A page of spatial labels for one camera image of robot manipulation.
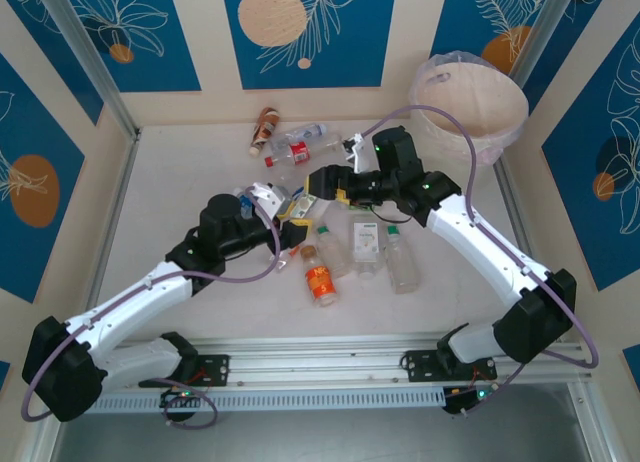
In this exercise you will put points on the long clear pale-blue label bottle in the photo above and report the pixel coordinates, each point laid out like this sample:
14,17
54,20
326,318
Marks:
305,132

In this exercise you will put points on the clear bottle red label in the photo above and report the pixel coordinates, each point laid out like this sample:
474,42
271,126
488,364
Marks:
300,152

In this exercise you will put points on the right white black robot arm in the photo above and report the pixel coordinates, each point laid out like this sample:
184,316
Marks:
480,242

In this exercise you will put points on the small blue label bottle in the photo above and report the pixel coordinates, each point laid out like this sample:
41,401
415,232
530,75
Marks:
245,202

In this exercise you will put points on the orange juice bottle brown cap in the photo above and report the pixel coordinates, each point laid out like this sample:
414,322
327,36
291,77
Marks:
320,277

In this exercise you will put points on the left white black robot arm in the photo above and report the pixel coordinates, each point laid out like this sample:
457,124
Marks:
130,302

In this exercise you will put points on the brown plastic bottle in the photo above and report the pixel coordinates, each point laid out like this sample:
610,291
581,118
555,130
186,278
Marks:
264,127

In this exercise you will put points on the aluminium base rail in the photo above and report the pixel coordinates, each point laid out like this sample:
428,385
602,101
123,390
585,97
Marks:
310,362

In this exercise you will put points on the clear bottle green cap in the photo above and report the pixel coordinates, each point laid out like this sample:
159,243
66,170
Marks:
400,262
332,252

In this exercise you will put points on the small clear bottle orange cap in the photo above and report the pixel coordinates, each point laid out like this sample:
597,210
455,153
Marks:
289,259

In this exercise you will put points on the aluminium frame post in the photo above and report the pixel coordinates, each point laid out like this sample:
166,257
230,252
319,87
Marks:
542,27
42,444
597,432
85,52

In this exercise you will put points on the clear bottle white label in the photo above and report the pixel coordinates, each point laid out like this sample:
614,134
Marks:
365,242

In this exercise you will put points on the small green-lit circuit board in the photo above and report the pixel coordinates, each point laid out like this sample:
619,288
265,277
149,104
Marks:
460,399
175,397

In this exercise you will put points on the blue label bottle clear cap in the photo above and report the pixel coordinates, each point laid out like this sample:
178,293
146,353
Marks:
300,192

